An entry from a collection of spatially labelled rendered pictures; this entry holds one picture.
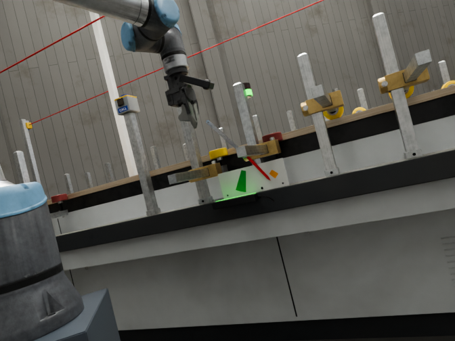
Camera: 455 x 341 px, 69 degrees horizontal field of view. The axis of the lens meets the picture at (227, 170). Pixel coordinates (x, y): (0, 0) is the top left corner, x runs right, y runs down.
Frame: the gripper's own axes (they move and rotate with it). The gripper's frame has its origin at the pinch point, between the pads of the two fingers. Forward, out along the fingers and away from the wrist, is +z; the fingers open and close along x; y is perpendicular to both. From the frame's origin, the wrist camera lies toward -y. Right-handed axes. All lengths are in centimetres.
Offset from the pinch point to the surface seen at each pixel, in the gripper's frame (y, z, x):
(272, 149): -21.9, 15.4, -10.2
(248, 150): -20.2, 14.6, 11.6
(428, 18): -228, -186, -684
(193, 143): 8.5, 4.7, -11.5
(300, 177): -25, 29, -33
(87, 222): 96, 27, -33
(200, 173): 4.8, 17.3, -3.5
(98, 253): 72, 42, -13
